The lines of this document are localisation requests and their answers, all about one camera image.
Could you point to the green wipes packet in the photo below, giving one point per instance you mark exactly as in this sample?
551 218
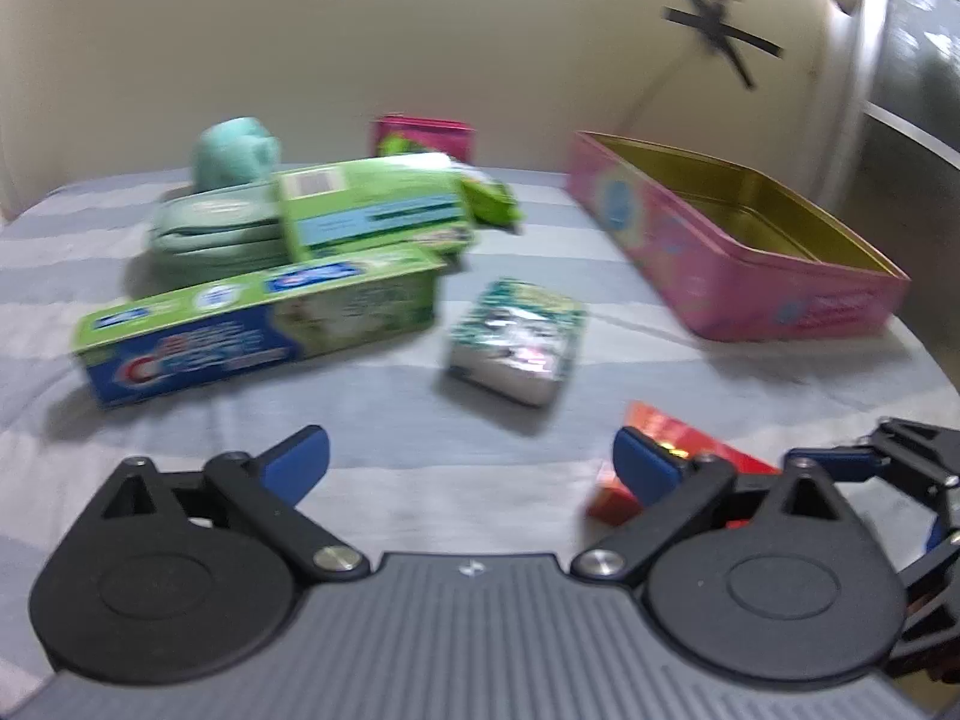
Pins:
491 199

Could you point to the metal framed glass door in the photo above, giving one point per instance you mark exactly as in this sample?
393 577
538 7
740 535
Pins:
915 52

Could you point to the pink biscuit tin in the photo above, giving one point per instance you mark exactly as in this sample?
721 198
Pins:
675 255

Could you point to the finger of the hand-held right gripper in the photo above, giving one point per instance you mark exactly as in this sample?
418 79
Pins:
941 577
911 450

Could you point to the black tape cross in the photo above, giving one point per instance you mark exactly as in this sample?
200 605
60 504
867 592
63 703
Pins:
712 19

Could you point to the small green carton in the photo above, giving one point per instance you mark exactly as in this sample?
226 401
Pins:
367 210

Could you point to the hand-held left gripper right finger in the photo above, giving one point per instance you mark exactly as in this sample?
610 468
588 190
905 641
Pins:
643 465

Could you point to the mint green zip pouch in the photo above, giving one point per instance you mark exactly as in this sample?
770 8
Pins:
210 240

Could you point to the mint green plush toy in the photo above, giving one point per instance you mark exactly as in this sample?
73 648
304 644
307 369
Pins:
232 150

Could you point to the green blue toothpaste box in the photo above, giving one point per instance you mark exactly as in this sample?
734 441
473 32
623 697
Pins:
247 330

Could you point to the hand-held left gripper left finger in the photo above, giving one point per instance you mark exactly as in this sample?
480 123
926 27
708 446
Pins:
296 459

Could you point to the red box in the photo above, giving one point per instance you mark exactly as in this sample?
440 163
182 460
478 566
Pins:
675 431

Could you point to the green white tissue packet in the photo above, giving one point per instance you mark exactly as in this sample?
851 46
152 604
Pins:
517 337

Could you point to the magenta pouch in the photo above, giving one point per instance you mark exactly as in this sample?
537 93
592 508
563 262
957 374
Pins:
439 136

